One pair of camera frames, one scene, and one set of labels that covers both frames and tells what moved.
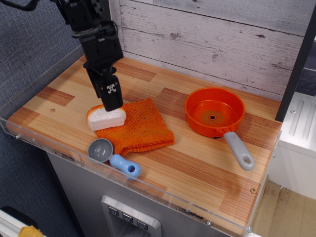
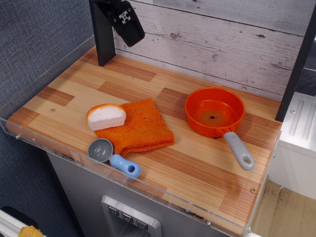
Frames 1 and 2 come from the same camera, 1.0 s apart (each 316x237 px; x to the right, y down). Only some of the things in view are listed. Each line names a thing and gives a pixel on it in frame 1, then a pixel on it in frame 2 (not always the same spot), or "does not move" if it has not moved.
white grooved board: [298, 128] does not move
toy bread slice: [99, 118] does not move
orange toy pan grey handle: [214, 112] does not move
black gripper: [102, 50] -> [124, 20]
